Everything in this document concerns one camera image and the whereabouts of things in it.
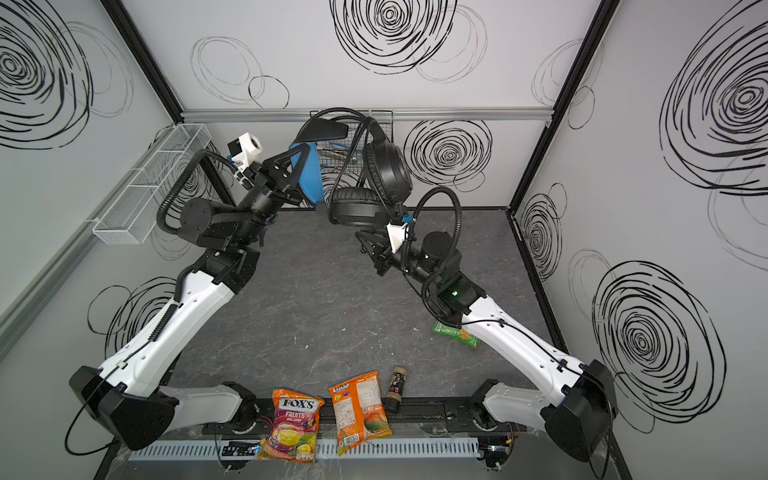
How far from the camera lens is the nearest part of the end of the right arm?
1.87ft

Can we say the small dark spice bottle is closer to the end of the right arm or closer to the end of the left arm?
the end of the right arm

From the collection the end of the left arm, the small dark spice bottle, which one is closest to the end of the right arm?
the end of the left arm

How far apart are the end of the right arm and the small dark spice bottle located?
354 mm

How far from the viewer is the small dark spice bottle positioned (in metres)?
0.75
